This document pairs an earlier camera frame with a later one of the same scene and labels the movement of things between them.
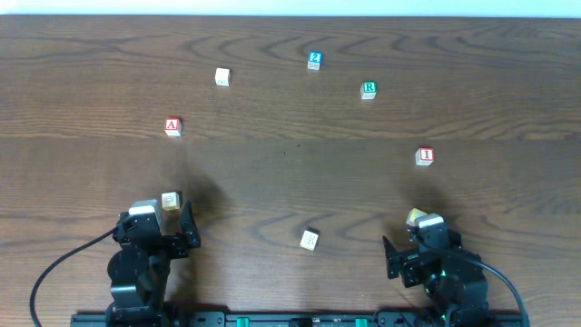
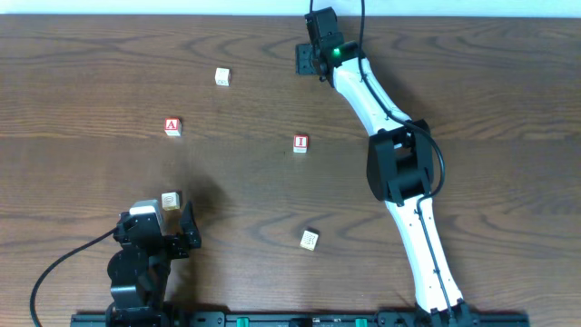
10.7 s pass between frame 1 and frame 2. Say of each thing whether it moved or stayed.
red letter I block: moved
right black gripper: moved
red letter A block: stayed
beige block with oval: stayed
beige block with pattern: stayed
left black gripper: stayed
